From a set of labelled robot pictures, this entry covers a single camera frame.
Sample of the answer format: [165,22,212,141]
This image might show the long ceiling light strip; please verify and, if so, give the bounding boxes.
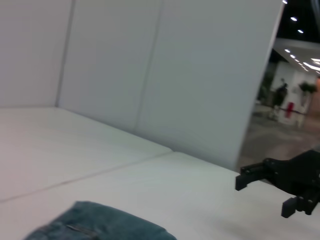
[302,58,320,75]

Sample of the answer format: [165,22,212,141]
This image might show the red sign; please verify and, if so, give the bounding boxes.
[285,101,295,119]

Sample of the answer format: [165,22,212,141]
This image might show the green potted plant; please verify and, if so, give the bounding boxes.
[298,81,318,101]

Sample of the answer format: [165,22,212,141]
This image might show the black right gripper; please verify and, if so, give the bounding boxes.
[234,148,320,218]

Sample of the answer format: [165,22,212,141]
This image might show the blue denim shorts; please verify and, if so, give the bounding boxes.
[24,201,179,240]

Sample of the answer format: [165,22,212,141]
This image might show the white counter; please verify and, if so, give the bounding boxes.
[276,107,307,127]

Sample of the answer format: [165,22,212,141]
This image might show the person in dark clothes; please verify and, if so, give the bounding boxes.
[271,77,289,118]

